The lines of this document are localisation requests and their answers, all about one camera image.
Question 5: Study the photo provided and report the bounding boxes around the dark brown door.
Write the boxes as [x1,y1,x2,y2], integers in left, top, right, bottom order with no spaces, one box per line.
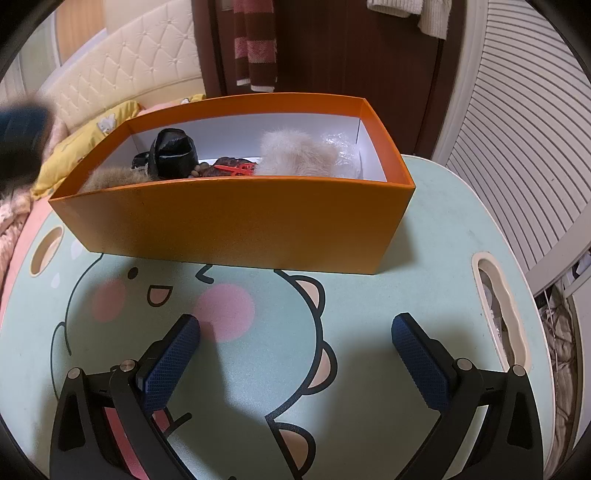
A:
[191,0,467,158]

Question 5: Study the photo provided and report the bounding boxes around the clear plastic bag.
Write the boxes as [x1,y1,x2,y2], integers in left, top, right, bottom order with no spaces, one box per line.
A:
[318,131,363,178]

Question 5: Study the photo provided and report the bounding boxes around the beige patterned cloth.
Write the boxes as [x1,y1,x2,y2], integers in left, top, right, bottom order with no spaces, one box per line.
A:
[538,295,583,457]

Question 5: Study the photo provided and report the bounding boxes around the black furry plush charm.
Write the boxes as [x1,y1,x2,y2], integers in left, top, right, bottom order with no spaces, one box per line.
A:
[132,128,200,181]

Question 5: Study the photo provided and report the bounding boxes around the large yellow pillow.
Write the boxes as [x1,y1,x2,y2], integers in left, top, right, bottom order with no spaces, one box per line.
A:
[31,100,141,200]

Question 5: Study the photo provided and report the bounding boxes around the cream tufted headboard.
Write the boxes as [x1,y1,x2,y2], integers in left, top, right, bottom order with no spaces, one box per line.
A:
[34,21,206,132]

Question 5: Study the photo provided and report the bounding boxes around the white louvered shutter door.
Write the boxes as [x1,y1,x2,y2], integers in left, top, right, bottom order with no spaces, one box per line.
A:
[431,0,591,296]

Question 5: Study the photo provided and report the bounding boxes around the red pink striped scarf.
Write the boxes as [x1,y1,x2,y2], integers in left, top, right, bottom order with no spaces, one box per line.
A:
[231,0,279,93]

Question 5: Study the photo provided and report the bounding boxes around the sliding glass door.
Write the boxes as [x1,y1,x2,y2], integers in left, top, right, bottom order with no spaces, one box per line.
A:
[11,0,114,81]

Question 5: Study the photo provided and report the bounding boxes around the tan brown fur pompom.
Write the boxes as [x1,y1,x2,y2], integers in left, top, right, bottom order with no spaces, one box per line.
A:
[81,170,151,192]

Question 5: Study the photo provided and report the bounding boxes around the pale cream fur pompom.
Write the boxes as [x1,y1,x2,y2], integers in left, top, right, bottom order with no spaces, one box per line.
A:
[255,130,340,178]

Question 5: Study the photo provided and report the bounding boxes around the white knitted sweater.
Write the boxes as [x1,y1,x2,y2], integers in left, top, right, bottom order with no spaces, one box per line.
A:
[367,0,453,40]

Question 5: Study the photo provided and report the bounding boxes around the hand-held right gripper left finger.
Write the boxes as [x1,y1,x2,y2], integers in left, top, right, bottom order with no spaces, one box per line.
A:
[50,314,201,480]

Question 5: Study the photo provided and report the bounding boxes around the orange cardboard box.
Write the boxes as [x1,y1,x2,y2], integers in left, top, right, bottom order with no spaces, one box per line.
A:
[47,93,417,276]

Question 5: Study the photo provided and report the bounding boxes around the red plastic hair clip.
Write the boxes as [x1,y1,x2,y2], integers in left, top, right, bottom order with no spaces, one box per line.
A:
[216,161,257,178]

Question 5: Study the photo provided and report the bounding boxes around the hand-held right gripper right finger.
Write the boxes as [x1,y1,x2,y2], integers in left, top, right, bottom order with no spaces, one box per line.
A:
[391,313,543,480]

